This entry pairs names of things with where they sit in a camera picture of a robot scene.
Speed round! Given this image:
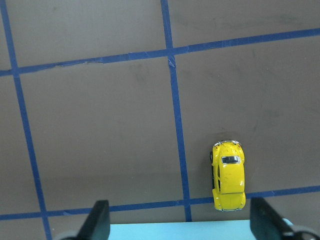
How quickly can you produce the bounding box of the turquoise plastic bin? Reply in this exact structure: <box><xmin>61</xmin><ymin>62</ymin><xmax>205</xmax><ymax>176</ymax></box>
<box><xmin>109</xmin><ymin>219</ymin><xmax>294</xmax><ymax>240</ymax></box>

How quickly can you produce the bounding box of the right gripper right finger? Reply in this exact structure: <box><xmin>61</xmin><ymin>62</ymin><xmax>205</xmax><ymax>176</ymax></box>
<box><xmin>250</xmin><ymin>197</ymin><xmax>320</xmax><ymax>240</ymax></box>

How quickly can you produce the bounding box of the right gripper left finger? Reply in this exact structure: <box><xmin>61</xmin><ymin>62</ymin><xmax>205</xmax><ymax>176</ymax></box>
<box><xmin>77</xmin><ymin>200</ymin><xmax>110</xmax><ymax>240</ymax></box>

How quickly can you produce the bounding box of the yellow beetle toy car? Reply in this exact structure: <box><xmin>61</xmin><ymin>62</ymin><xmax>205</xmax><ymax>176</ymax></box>
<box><xmin>209</xmin><ymin>140</ymin><xmax>246</xmax><ymax>212</ymax></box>

